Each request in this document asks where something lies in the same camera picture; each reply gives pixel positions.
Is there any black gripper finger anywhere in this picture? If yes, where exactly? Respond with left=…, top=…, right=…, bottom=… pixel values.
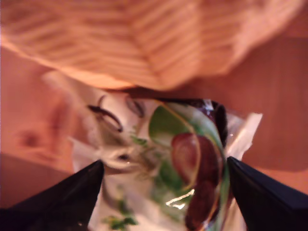
left=227, top=156, right=308, bottom=231
left=12, top=160, right=105, bottom=231

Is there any white green Galaxy egg bag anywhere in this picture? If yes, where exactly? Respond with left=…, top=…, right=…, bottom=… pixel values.
left=68, top=95, right=263, bottom=231

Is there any woven wicker basket with handle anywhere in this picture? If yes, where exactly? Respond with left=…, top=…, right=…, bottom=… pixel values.
left=0, top=0, right=301, bottom=91

